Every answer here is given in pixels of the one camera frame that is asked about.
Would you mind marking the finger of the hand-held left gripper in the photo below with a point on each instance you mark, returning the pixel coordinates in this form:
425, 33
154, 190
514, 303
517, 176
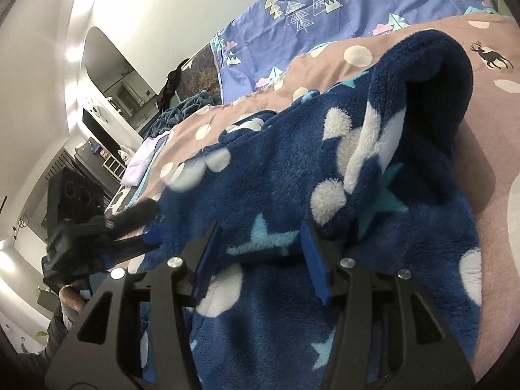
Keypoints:
134, 213
142, 245

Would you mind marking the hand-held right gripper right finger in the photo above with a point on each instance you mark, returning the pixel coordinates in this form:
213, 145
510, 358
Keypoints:
315, 261

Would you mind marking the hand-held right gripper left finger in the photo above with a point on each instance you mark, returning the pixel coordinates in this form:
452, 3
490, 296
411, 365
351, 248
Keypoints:
205, 256

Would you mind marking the navy fleece star-print garment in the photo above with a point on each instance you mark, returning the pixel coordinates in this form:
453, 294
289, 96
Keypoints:
284, 178

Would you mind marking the person's left forearm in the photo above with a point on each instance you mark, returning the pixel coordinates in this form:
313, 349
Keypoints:
55, 333

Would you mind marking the person's left hand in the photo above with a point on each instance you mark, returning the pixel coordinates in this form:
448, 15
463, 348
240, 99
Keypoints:
73, 298

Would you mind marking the white shelf rack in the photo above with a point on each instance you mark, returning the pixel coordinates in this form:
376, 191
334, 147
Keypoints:
114, 168

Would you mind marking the lavender cloth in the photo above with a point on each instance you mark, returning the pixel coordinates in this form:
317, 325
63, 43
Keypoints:
140, 160

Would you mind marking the black screen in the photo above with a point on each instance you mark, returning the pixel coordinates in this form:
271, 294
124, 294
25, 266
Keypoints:
103, 132

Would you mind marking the white round device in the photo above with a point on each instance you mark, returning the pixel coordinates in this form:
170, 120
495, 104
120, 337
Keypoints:
98, 113

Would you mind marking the teal fleece blanket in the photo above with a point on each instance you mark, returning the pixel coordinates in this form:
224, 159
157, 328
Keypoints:
178, 113

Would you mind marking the black bag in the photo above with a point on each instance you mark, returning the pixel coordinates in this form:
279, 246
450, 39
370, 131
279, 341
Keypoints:
170, 85

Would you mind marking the pink polka dot bed sheet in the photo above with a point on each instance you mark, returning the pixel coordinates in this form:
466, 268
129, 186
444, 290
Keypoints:
317, 65

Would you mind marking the purple tree-print quilt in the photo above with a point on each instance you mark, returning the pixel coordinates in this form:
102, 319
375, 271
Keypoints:
345, 4

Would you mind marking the arched wall mirror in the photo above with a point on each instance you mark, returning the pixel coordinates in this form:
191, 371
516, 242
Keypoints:
109, 69

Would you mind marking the dark wall poster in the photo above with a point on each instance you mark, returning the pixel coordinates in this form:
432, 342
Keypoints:
201, 71

